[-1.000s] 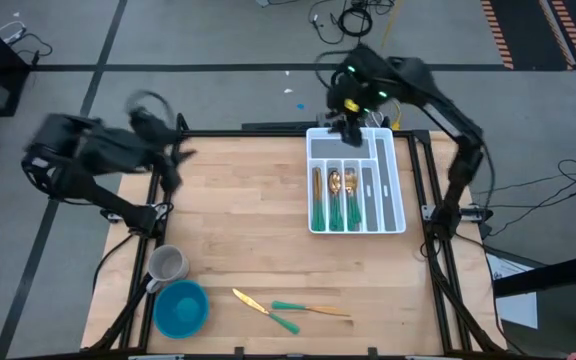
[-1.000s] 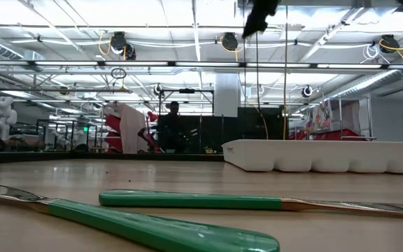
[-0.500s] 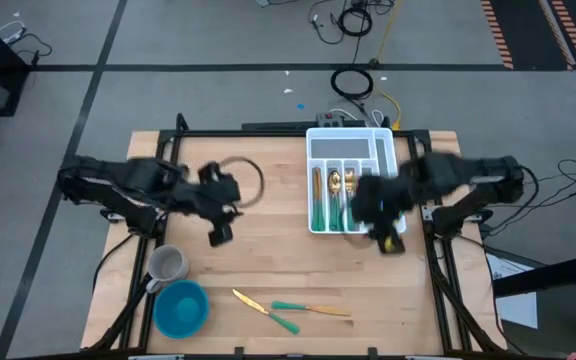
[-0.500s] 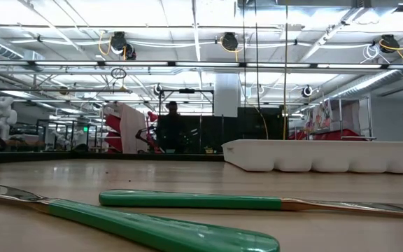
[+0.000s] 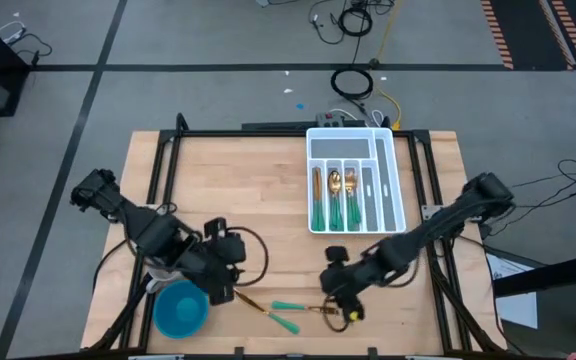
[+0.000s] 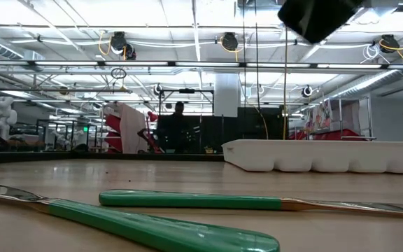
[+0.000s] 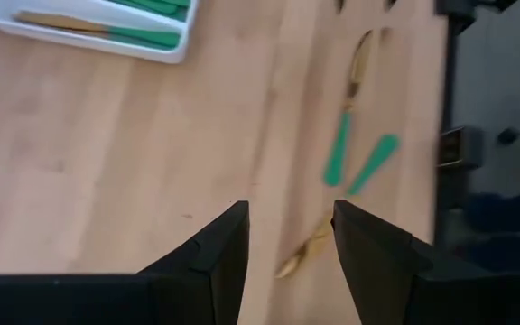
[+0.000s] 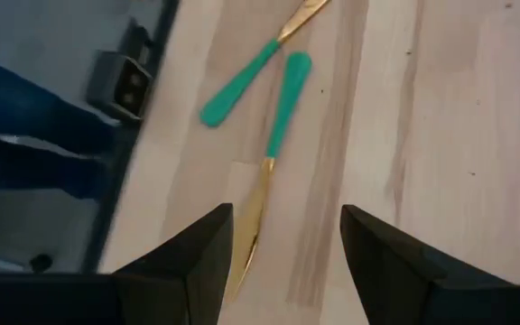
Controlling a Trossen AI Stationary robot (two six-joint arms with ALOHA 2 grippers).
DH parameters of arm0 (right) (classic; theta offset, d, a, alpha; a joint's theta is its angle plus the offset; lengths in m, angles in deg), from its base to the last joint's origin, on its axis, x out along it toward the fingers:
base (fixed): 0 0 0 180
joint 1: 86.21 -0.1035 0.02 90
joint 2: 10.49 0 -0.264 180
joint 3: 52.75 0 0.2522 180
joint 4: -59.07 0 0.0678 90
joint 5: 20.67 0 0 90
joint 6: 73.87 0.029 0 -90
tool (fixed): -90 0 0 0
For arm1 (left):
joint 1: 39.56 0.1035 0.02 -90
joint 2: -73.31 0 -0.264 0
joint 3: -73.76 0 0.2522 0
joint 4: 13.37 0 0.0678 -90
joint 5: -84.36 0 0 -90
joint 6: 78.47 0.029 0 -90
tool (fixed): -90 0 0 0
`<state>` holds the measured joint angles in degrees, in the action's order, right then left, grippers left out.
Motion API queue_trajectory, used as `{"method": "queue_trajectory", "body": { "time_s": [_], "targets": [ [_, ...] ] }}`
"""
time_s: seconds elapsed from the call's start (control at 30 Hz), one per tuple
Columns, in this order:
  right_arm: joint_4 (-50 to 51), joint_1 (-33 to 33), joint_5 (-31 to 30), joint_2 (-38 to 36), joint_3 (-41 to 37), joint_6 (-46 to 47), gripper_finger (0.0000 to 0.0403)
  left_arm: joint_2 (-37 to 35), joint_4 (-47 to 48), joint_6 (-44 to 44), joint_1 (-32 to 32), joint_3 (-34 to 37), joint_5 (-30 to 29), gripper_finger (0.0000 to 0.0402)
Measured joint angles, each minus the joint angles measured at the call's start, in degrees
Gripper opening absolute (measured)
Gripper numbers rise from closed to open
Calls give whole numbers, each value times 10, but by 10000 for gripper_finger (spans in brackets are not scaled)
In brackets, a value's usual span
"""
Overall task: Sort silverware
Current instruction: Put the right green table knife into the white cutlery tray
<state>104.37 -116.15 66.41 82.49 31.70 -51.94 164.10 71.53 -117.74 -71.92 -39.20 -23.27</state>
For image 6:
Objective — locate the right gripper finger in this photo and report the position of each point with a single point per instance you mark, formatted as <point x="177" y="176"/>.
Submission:
<point x="292" y="15"/>
<point x="327" y="17"/>

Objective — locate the white cutlery tray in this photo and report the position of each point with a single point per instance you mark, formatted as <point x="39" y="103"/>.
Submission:
<point x="327" y="157"/>

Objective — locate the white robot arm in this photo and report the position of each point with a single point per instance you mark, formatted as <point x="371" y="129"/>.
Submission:
<point x="2" y="115"/>

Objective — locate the colourful hanging poster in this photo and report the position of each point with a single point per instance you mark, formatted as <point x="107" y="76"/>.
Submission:
<point x="322" y="115"/>

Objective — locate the black partition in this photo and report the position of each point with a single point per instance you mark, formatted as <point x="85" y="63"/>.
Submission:
<point x="257" y="126"/>

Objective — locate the red table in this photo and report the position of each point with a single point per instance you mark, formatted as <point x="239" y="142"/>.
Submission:
<point x="334" y="134"/>

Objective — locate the person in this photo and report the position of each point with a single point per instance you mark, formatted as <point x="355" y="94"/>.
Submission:
<point x="178" y="126"/>

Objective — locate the long ceiling light strip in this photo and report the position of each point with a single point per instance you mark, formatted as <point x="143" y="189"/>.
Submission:
<point x="135" y="64"/>

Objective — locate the pale leaning board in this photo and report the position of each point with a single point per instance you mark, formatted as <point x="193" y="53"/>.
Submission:
<point x="131" y="129"/>

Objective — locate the red bin stack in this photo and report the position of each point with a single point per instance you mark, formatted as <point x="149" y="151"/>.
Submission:
<point x="113" y="124"/>

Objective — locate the black gantry frame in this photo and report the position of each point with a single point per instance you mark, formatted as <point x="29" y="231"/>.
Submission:
<point x="187" y="90"/>

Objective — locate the black table frame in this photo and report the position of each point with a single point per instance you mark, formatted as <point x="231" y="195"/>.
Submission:
<point x="47" y="157"/>

